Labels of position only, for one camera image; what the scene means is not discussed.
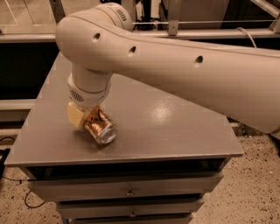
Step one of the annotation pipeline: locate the white cable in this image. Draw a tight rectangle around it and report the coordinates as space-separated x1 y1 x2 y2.
235 26 258 49

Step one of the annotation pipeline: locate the orange soda can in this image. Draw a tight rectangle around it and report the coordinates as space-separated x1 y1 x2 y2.
84 106 117 144

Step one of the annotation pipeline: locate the grey drawer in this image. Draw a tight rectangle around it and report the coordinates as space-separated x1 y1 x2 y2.
57 198 204 219
28 171 223 202

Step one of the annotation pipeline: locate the black floor cable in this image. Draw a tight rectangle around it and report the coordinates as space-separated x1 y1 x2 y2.
0 136 46 210

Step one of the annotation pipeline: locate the grey drawer cabinet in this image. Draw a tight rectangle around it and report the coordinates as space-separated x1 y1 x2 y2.
6 57 242 224

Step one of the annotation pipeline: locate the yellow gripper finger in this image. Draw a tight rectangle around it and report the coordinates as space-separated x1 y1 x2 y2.
67 101 87 130

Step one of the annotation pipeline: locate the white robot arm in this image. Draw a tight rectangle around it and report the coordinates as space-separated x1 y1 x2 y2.
56 3 280 136

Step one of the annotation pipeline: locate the metal window frame rail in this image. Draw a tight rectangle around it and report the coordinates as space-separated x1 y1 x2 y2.
0 0 280 43

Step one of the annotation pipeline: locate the top grey drawer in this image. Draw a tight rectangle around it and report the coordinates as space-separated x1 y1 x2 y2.
28 171 223 202

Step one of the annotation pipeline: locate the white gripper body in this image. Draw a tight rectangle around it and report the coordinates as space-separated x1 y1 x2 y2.
68 64 112 109

